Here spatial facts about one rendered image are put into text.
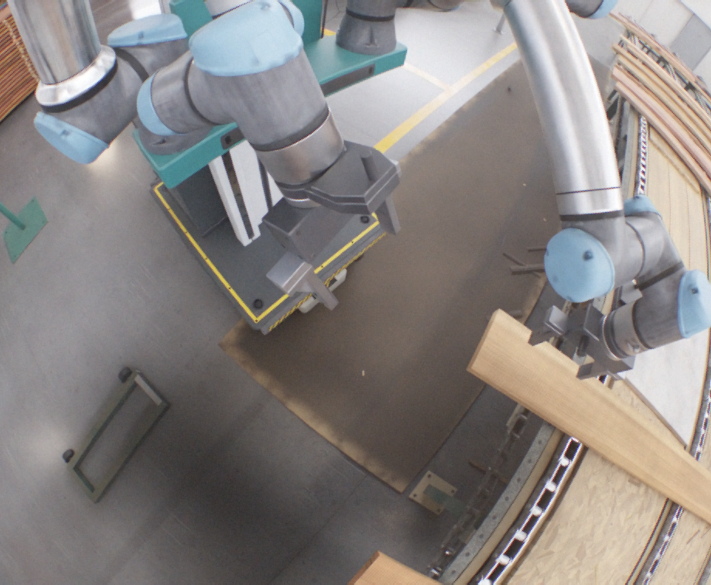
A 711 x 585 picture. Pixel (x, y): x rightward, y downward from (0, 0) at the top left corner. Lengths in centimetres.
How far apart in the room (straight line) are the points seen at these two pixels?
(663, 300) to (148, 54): 73
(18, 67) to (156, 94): 422
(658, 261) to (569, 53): 26
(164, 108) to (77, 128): 17
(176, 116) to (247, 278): 102
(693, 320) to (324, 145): 44
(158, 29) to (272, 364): 132
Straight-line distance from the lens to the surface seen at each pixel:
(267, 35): 24
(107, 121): 49
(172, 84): 32
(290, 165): 28
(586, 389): 86
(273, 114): 26
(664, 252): 47
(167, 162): 62
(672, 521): 134
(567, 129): 36
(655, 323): 48
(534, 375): 76
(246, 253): 134
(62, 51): 44
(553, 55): 38
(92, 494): 190
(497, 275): 188
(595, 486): 97
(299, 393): 149
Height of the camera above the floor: 149
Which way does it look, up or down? 69 degrees down
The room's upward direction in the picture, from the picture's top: 16 degrees clockwise
